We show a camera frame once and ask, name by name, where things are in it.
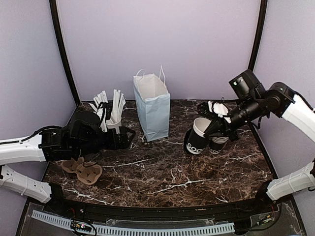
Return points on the brown cardboard cup carrier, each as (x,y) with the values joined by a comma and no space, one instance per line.
(87,172)

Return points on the black paper coffee cup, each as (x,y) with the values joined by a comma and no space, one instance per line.
(196,141)

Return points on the light blue paper bag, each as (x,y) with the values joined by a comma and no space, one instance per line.
(153,104)

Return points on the stack of paper coffee cups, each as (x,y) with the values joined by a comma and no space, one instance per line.
(216,144)

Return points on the white slotted cable duct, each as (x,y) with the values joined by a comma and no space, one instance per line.
(83,228)

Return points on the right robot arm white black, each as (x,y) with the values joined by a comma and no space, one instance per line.
(256,102)

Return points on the white cup holding straws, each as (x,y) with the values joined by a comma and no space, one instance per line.
(111,125)

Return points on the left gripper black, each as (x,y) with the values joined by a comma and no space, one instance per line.
(124,143)

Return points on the bundle of wrapped white straws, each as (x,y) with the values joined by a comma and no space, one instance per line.
(112,108)

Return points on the black front frame rail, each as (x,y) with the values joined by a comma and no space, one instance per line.
(237,211)

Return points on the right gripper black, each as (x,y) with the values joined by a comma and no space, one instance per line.
(219,126)

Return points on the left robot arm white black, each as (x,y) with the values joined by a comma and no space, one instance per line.
(81,136)

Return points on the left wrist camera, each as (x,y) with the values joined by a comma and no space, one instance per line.
(104,110)

